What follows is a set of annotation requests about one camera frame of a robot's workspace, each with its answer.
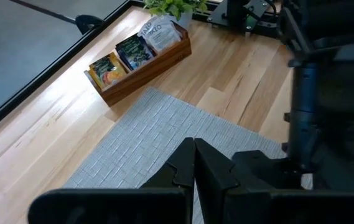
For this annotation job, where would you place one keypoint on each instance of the black aluminium table frame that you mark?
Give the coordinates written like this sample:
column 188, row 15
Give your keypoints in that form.
column 40, row 76

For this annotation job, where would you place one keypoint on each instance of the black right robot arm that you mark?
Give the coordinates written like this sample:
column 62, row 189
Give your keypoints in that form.
column 304, row 109

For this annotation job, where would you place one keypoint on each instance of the mango tea packet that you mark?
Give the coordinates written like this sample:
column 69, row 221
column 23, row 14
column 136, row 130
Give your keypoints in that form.
column 108, row 73

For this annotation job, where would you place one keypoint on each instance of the black frame clamp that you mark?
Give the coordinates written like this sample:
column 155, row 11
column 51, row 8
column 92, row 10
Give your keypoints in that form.
column 86, row 22

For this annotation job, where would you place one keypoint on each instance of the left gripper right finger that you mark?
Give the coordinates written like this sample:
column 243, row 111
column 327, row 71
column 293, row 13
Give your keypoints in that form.
column 220, row 193

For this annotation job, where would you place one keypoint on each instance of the wooden three-compartment tea box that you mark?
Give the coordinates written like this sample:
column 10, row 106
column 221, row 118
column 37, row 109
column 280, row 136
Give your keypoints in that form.
column 151, row 71

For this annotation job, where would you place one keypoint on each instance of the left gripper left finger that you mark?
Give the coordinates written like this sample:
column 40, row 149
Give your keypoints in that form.
column 170, row 193

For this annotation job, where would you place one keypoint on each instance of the green plant in white pot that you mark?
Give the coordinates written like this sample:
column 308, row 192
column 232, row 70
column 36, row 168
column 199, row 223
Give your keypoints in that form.
column 173, row 6

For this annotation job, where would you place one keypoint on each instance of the dark blackcurrant tea packet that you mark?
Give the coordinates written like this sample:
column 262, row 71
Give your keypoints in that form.
column 134, row 53

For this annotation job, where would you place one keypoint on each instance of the grey woven placemat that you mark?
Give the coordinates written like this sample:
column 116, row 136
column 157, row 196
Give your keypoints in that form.
column 151, row 140

